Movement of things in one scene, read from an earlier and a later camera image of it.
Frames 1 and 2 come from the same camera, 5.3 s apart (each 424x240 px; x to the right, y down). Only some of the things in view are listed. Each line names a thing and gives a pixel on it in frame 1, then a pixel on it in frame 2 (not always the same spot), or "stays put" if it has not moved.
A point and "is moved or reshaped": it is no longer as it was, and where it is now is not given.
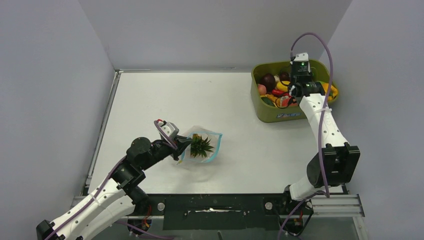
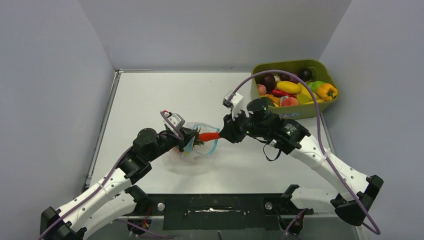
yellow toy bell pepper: [333, 91] stays put
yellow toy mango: [282, 87] stays put
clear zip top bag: [205, 145] is moved or reshaped
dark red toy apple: [269, 80] stays put
